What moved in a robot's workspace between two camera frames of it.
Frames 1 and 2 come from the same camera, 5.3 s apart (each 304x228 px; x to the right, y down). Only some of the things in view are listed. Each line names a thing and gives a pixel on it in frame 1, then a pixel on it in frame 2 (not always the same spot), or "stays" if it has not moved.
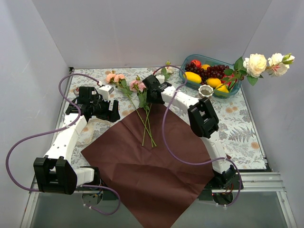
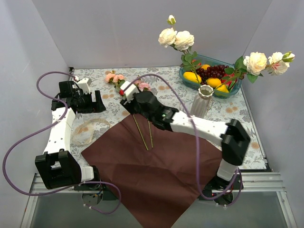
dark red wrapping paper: (156, 156) stays
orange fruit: (205, 66) stays
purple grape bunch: (215, 71) stays
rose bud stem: (164, 71) -> (181, 40)
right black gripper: (152, 85) -> (132, 107)
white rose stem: (254, 66) stays
